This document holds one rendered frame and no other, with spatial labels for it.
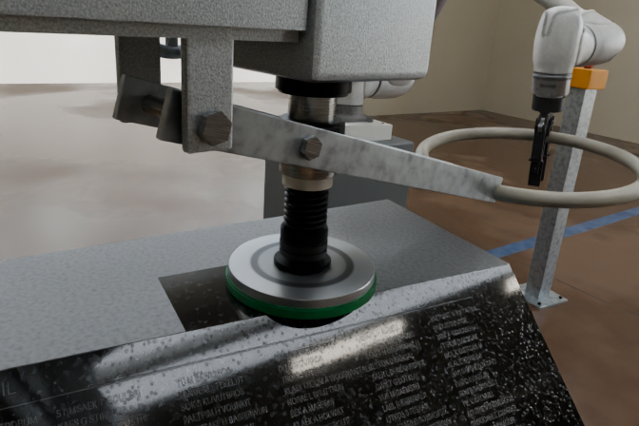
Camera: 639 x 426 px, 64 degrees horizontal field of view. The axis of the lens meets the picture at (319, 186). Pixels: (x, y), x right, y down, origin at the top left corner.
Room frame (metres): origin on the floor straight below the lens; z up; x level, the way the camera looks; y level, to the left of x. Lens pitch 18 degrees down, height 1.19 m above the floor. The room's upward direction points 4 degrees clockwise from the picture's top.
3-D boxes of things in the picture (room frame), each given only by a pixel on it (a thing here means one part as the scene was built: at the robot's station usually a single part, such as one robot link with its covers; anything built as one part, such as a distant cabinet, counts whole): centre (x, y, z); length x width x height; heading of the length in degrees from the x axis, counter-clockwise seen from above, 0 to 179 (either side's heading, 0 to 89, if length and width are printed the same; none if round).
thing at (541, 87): (1.31, -0.56, 1.08); 0.09 x 0.09 x 0.06
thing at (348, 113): (1.85, -0.04, 0.89); 0.22 x 0.18 x 0.06; 126
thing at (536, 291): (2.21, -1.09, 0.54); 0.20 x 0.20 x 1.09; 29
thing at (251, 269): (0.67, 0.02, 0.85); 0.21 x 0.21 x 0.01
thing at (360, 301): (0.67, 0.02, 0.84); 0.22 x 0.22 x 0.04
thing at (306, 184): (0.67, 0.02, 0.99); 0.07 x 0.07 x 0.04
